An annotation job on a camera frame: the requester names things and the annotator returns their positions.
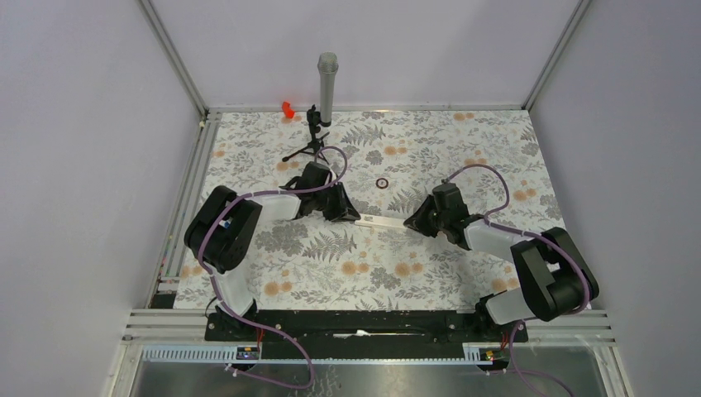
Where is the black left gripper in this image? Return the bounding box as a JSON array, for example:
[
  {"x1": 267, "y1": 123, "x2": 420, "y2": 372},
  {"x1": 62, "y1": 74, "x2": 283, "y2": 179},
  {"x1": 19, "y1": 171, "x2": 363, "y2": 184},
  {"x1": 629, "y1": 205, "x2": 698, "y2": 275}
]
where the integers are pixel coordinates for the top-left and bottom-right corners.
[{"x1": 314, "y1": 183, "x2": 360, "y2": 224}]

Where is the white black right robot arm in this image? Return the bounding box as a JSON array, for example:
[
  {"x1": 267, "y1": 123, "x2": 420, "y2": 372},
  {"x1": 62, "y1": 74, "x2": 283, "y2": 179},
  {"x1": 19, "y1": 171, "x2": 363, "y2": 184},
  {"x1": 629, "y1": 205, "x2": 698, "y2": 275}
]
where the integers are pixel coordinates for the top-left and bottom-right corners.
[{"x1": 403, "y1": 183, "x2": 599, "y2": 341}]

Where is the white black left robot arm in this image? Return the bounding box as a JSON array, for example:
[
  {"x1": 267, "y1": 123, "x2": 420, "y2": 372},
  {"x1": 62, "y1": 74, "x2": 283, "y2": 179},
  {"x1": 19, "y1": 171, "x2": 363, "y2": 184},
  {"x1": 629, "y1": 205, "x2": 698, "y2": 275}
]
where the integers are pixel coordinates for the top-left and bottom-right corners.
[{"x1": 184, "y1": 162, "x2": 360, "y2": 340}]

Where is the brown poker chip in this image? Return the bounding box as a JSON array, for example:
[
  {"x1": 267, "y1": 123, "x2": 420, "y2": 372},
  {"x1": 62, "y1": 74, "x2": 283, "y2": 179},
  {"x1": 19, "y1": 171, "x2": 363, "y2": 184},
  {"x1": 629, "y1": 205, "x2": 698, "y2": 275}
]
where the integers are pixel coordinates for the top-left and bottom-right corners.
[{"x1": 375, "y1": 178, "x2": 389, "y2": 189}]

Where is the black microphone stand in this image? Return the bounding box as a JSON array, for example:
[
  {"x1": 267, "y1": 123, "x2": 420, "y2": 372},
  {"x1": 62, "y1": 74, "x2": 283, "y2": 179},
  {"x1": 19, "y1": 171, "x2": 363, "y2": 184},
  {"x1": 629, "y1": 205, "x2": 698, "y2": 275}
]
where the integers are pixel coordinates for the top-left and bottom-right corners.
[{"x1": 282, "y1": 104, "x2": 331, "y2": 163}]

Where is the orange plastic clip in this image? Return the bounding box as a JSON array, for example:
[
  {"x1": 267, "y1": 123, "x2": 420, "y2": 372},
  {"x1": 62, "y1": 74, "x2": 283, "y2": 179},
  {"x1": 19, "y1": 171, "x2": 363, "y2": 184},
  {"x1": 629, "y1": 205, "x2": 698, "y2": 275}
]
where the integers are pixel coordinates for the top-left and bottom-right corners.
[{"x1": 281, "y1": 101, "x2": 296, "y2": 119}]

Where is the grey microphone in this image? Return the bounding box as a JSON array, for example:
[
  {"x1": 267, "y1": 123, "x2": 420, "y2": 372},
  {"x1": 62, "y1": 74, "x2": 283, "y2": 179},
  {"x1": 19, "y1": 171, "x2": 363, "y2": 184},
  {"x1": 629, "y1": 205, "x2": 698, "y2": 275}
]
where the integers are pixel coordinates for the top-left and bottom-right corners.
[{"x1": 317, "y1": 51, "x2": 339, "y2": 127}]

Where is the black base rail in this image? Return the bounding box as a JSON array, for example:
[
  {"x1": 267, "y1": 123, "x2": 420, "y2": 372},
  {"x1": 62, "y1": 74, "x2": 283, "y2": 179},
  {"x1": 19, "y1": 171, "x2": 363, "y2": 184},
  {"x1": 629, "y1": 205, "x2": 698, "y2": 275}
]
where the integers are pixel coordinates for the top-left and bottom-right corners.
[{"x1": 204, "y1": 309, "x2": 528, "y2": 359}]

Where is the slotted grey cable duct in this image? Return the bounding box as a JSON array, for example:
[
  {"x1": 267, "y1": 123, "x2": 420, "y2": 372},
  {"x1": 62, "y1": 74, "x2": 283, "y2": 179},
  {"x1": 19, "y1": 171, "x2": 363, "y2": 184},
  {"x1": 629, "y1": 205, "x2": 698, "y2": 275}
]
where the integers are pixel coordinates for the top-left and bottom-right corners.
[{"x1": 141, "y1": 344, "x2": 496, "y2": 369}]

